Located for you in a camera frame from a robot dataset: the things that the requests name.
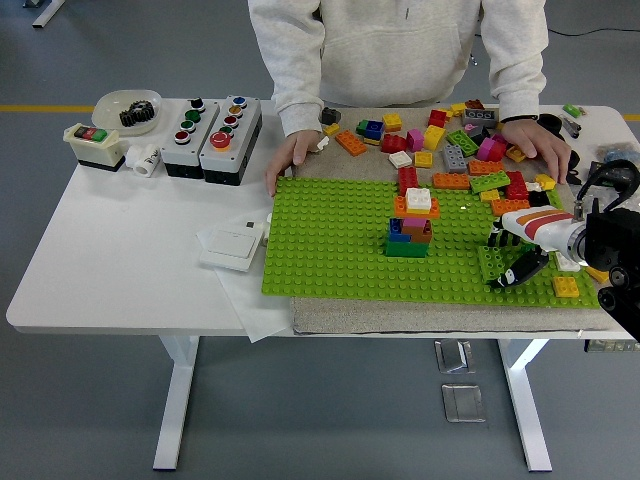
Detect under-table tray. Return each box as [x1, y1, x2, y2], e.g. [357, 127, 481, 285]
[582, 338, 640, 354]

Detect grey long brick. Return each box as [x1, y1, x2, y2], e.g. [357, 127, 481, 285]
[460, 108, 499, 127]
[441, 143, 469, 174]

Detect four-button emergency stop box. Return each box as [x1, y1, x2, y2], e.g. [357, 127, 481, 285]
[198, 94, 264, 187]

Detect black metal gears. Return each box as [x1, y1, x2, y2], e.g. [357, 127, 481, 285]
[118, 99, 156, 129]

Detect white table leg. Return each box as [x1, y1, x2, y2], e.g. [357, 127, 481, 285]
[497, 338, 554, 474]
[152, 334, 201, 471]

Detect red long brick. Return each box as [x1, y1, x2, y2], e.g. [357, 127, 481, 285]
[397, 166, 420, 196]
[504, 170, 530, 200]

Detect white plastic bowl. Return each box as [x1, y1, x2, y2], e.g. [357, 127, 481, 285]
[91, 88, 164, 137]

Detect white wall switch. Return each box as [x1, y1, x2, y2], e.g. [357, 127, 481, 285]
[199, 227, 262, 274]

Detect blue green yellow brick stack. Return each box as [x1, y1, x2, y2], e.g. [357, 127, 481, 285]
[355, 118, 386, 147]

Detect green studded baseplate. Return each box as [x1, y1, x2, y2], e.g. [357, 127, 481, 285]
[260, 175, 601, 309]

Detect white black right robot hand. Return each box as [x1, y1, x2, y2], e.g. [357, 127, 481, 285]
[485, 207, 576, 290]

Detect white plug adapter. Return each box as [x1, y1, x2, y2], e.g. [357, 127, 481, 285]
[243, 213, 273, 247]

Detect person's left hand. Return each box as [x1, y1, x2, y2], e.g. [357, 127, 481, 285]
[499, 119, 571, 186]

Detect orange long brick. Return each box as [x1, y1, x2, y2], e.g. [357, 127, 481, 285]
[393, 195, 441, 220]
[467, 158, 505, 176]
[489, 198, 531, 217]
[334, 129, 369, 157]
[432, 172, 472, 190]

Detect white furniture foot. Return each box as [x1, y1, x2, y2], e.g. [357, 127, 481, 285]
[30, 0, 66, 29]

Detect three-button control box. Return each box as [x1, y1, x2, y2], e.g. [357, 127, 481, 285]
[160, 97, 221, 179]

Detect person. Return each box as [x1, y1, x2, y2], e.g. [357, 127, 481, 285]
[247, 0, 551, 139]

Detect metal floor plate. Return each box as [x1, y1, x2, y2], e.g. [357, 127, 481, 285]
[433, 338, 476, 375]
[441, 382, 487, 424]

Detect thin black floor cable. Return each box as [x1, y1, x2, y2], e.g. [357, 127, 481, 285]
[547, 27, 640, 39]

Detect red green button switch box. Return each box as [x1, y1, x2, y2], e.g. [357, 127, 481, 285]
[63, 122, 126, 174]

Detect person's right hand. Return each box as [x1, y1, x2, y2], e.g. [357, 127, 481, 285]
[264, 128, 322, 197]

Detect white paper sheet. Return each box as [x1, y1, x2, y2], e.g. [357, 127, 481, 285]
[195, 214, 294, 344]

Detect grey-brown mat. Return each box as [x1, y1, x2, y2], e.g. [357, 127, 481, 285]
[289, 106, 627, 335]

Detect white pipe tee fitting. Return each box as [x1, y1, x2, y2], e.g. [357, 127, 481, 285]
[124, 143, 162, 178]

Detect plastic bag with blue parts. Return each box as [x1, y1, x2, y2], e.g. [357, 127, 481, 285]
[594, 143, 640, 164]

